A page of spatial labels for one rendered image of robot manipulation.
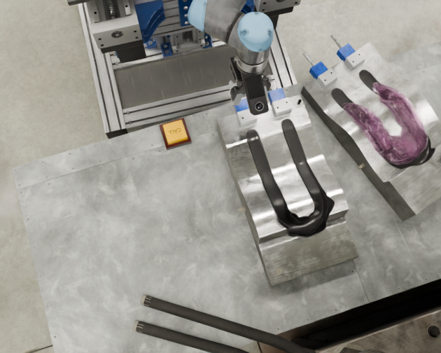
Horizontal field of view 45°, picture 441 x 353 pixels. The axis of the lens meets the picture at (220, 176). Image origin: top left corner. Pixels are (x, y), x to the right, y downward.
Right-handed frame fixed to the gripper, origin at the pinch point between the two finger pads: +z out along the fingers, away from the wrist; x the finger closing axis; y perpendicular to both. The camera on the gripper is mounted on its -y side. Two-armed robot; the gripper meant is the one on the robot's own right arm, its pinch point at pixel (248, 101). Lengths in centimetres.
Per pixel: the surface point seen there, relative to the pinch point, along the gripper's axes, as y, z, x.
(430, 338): -75, 23, -31
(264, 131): -5.8, 12.0, -3.9
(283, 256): -41.4, 15.0, 2.5
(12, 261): -2, 101, 102
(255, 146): -9.0, 12.8, -0.1
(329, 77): 4.9, 12.8, -28.2
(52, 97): 68, 101, 67
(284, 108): -1.8, 9.3, -11.0
